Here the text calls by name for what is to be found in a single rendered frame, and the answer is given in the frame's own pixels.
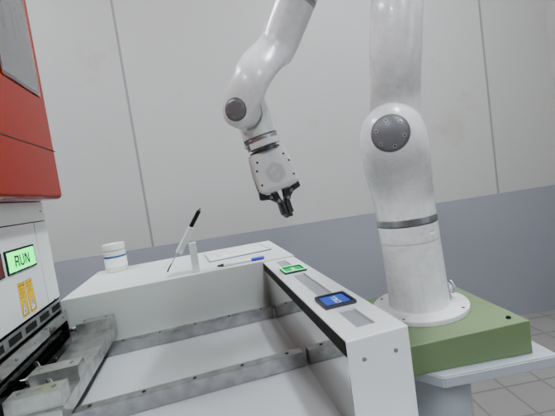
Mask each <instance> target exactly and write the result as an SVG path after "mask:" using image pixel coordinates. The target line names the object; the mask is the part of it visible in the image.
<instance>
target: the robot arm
mask: <svg viewBox="0 0 555 416"><path fill-rule="evenodd" d="M317 1H318V0H273V2H272V5H271V7H270V9H269V12H268V16H267V18H266V21H265V23H264V26H263V30H262V32H261V35H260V37H259V39H258V40H257V41H256V42H255V43H254V44H253V45H251V46H250V47H249V48H248V49H247V50H246V51H245V52H244V54H243V55H242V57H241V58H240V60H239V62H238V63H237V65H236V67H235V70H234V72H233V74H232V77H231V79H230V83H229V86H228V88H227V89H226V91H225V99H224V102H223V107H222V112H223V116H224V118H225V121H226V122H227V123H228V124H229V125H231V126H232V127H235V128H237V129H239V131H240V134H241V137H242V140H243V141H244V144H245V145H244V149H245V150H248V152H249V153H252V154H251V155H250V156H249V166H250V170H251V173H252V176H253V180H254V184H255V186H256V189H257V191H258V193H259V199H260V200H261V201H267V200H270V201H274V202H276V203H277V205H278V208H279V210H280V212H281V215H284V217H285V218H288V217H289V216H293V213H292V212H293V211H294V210H293V208H292V203H291V201H290V199H291V195H292V193H293V191H294V190H296V189H297V188H298V187H299V186H300V183H299V182H298V176H297V173H296V169H295V167H294V165H293V163H292V161H291V159H290V156H289V154H288V152H287V151H286V149H285V147H284V146H283V145H279V144H277V143H278V142H279V141H280V139H279V137H278V133H277V131H276V128H275V125H274V123H273V119H272V117H271V114H270V111H269V109H268V105H267V103H266V100H265V97H264V95H265V93H266V91H267V90H268V87H269V85H270V83H271V82H272V80H273V78H274V77H275V75H276V74H277V73H278V71H279V70H280V69H281V68H282V67H284V66H286V65H288V64H289V63H291V61H292V59H293V58H294V56H295V54H296V51H297V49H298V47H299V44H300V43H301V39H302V37H303V35H304V33H305V30H306V28H307V25H308V23H309V20H310V19H311V15H312V13H313V11H314V9H315V5H316V3H317ZM423 15H424V0H371V8H370V30H369V54H370V113H369V114H368V116H367V117H366V119H365V120H364V122H363V124H362V127H361V130H360V135H359V146H360V153H361V158H362V162H363V169H364V172H365V176H366V179H367V182H368V187H369V190H370V193H371V196H372V202H373V205H374V210H375V216H376V221H377V230H378V235H379V241H380V246H381V251H382V261H383V266H384V272H385V277H386V283H387V292H388V293H387V294H385V295H383V296H381V297H379V298H378V299H377V300H376V301H375V302H374V305H375V306H376V307H377V308H379V309H381V310H383V311H385V312H386V313H388V314H389V315H391V316H393V317H394V318H396V319H398V320H400V321H401V322H402V323H404V324H406V325H407V326H408V327H416V328H426V327H436V326H441V325H445V324H451V323H454V322H457V321H459V320H460V319H463V318H465V317H466V316H467V315H468V314H469V312H470V310H471V306H470V302H469V300H468V299H467V297H465V296H464V295H461V294H459V293H457V292H456V287H455V285H454V284H453V281H452V280H449V281H447V276H446V271H445V265H444V255H443V249H442V243H441V238H440V232H439V222H438V216H437V210H436V204H435V199H434V184H433V173H432V165H431V157H430V150H429V138H428V134H427V129H426V126H425V123H424V121H423V119H422V109H421V61H422V39H423ZM281 189H282V196H283V200H282V199H281V197H280V196H279V194H278V192H277V191H279V190H281ZM266 194H271V195H266Z"/></svg>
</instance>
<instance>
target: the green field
mask: <svg viewBox="0 0 555 416"><path fill-rule="evenodd" d="M6 255H7V262H8V266H9V271H10V274H11V273H13V272H16V271H19V270H21V269H23V268H25V267H29V266H30V265H33V264H35V263H36V257H35V253H34V249H33V246H30V247H28V248H23V249H20V250H17V251H14V252H11V253H6Z"/></svg>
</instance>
